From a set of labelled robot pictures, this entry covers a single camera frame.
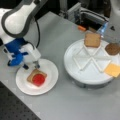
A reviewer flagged white round plate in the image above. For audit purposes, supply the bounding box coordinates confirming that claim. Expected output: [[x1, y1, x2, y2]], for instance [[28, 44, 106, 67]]
[[16, 59, 59, 95]]

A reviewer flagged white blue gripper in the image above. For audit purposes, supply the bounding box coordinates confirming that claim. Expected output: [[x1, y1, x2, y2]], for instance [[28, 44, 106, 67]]
[[4, 38, 41, 70]]

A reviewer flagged yellow cheese slice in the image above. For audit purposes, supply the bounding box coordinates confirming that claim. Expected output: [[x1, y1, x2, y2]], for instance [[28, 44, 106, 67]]
[[104, 64, 120, 77]]

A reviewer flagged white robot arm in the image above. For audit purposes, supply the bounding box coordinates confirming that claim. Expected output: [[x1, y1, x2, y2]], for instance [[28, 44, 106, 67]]
[[0, 0, 41, 69]]

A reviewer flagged brown meat patty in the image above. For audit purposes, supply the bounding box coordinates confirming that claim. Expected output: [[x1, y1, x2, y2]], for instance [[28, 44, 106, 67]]
[[105, 43, 120, 55]]

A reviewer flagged red tomato slice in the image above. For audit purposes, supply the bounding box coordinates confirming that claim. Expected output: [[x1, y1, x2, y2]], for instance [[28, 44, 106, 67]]
[[32, 74, 46, 86]]

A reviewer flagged white divided serving tray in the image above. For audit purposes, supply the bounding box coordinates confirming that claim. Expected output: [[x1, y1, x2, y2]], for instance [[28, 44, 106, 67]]
[[64, 39, 120, 85]]

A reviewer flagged small orange block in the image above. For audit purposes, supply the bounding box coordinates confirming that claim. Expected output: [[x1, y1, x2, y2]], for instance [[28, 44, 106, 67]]
[[78, 26, 86, 31]]

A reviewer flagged toasted bread slice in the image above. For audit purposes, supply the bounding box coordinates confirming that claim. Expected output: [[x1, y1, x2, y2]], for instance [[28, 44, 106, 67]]
[[84, 33, 101, 48], [27, 69, 47, 85]]

